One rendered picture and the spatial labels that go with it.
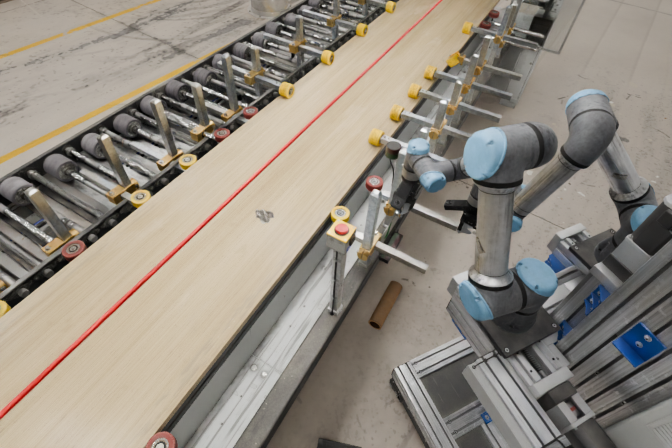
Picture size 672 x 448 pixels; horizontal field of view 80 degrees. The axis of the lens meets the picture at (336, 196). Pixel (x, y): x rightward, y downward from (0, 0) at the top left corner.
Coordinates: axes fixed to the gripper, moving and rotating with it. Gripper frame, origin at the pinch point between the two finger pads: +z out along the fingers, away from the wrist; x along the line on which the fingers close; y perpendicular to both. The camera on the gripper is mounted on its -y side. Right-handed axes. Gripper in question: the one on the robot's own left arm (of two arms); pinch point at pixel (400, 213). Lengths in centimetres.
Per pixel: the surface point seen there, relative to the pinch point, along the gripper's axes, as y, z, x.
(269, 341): -60, 36, 24
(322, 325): -46, 28, 8
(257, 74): 54, 3, 114
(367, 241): -12.9, 9.6, 7.3
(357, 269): -16.0, 27.9, 8.6
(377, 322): -4, 90, -3
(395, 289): 21, 90, -3
